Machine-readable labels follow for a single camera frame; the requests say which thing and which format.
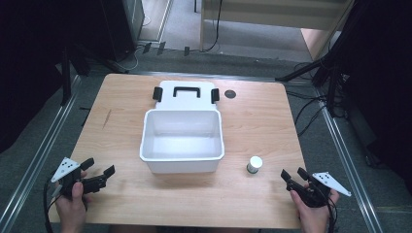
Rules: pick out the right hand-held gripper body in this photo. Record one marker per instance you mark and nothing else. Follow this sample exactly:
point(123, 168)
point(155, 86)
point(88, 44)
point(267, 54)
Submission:
point(312, 194)

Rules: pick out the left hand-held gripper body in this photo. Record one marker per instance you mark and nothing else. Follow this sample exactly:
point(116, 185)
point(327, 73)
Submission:
point(68, 174)

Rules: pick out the person's right hand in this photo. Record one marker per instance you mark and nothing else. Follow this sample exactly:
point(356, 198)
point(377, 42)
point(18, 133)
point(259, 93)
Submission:
point(314, 220)

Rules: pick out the person's left hand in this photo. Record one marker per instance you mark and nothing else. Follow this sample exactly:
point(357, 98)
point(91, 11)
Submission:
point(73, 210)

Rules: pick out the small white bottle green label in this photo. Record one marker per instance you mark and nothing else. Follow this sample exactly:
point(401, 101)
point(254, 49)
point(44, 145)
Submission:
point(254, 163)

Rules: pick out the white plastic storage box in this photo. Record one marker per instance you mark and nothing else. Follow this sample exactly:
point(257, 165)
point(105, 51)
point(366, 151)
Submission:
point(183, 145)

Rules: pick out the black metal stand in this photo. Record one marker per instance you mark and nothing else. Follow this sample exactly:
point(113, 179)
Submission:
point(66, 77)

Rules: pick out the black round table grommet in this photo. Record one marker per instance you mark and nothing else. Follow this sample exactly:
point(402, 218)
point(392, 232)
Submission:
point(230, 94)

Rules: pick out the black tripod stand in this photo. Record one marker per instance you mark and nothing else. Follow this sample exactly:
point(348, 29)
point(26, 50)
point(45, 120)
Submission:
point(324, 74)

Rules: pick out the dark curtain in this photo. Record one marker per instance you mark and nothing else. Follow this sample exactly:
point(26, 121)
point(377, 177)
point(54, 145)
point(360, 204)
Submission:
point(379, 81)
point(29, 64)

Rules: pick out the black floor clip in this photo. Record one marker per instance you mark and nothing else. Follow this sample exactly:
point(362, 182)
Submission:
point(146, 48)
point(186, 51)
point(161, 48)

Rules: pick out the black cabinet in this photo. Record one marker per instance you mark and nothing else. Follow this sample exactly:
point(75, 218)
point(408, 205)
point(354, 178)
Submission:
point(121, 29)

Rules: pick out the light wooden desk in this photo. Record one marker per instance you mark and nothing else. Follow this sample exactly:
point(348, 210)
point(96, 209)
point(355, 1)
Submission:
point(275, 14)

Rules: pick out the aluminium floor rail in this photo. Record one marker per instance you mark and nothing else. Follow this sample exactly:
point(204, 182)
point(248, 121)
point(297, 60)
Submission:
point(207, 76)
point(35, 161)
point(350, 168)

